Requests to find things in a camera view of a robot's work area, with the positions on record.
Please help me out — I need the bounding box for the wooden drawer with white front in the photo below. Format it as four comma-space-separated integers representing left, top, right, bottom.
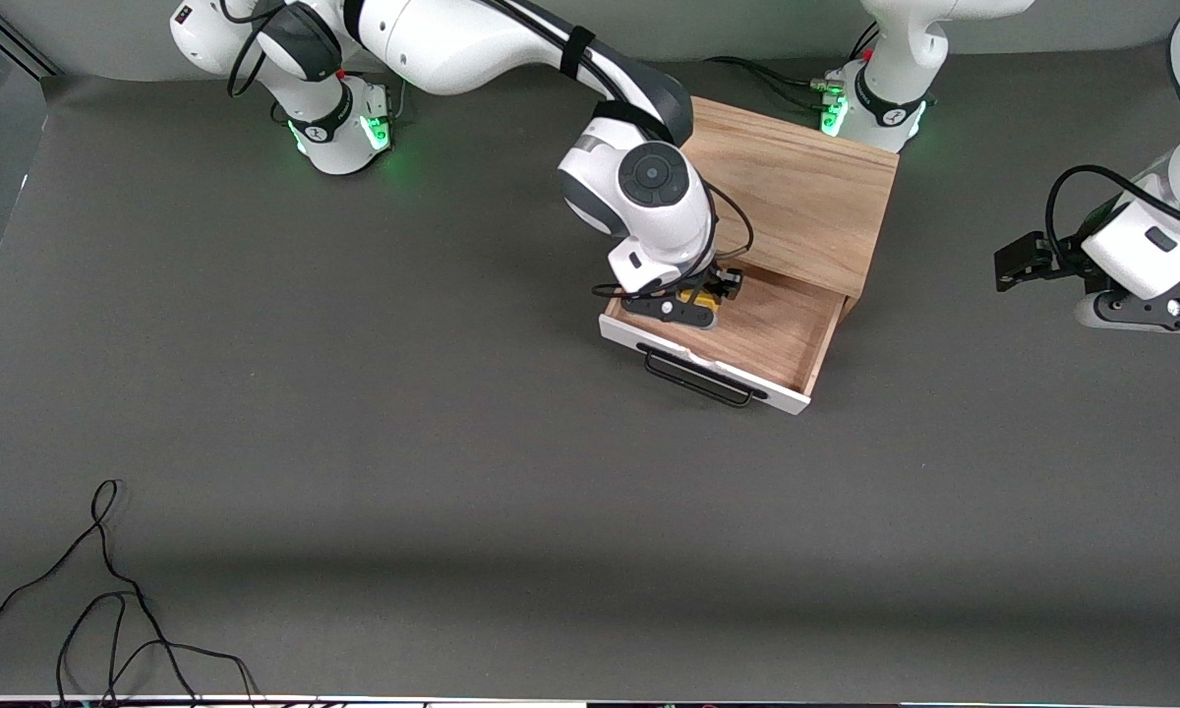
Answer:
600, 264, 847, 416

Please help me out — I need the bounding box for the black base cable bundle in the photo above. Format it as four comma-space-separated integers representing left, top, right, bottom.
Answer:
703, 56, 847, 114

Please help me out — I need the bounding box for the light wooden drawer cabinet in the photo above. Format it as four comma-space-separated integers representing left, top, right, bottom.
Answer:
683, 95, 901, 321

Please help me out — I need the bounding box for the black metal drawer handle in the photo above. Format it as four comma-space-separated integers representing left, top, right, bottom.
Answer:
637, 344, 768, 408

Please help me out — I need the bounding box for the thin black loose cable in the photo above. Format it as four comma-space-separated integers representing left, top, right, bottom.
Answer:
0, 480, 259, 708

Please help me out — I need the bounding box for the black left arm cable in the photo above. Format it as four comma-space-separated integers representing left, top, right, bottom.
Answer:
1045, 164, 1180, 286

